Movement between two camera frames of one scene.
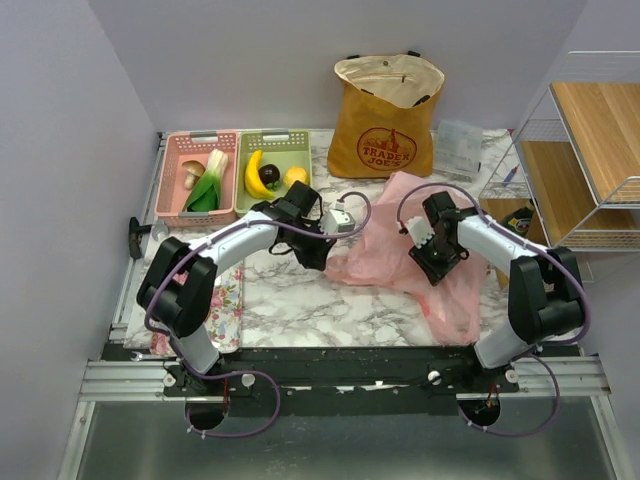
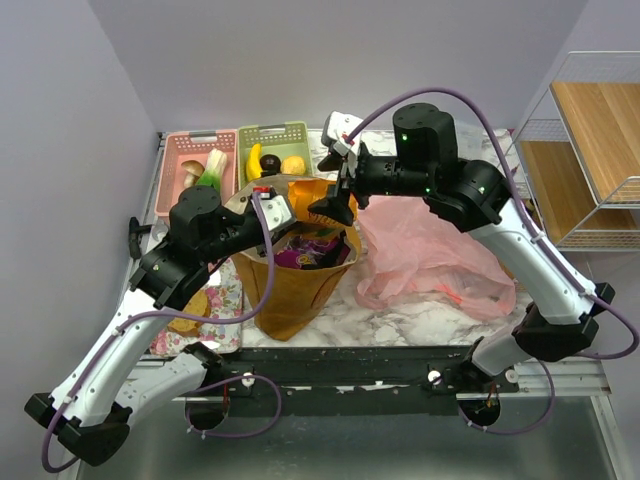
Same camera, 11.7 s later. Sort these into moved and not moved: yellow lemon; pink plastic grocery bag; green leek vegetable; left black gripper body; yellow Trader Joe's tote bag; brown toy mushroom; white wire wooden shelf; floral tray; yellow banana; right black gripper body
Moved: yellow banana; yellow lemon; left black gripper body; pink plastic grocery bag; yellow Trader Joe's tote bag; right black gripper body
Not moved: brown toy mushroom; white wire wooden shelf; floral tray; green leek vegetable
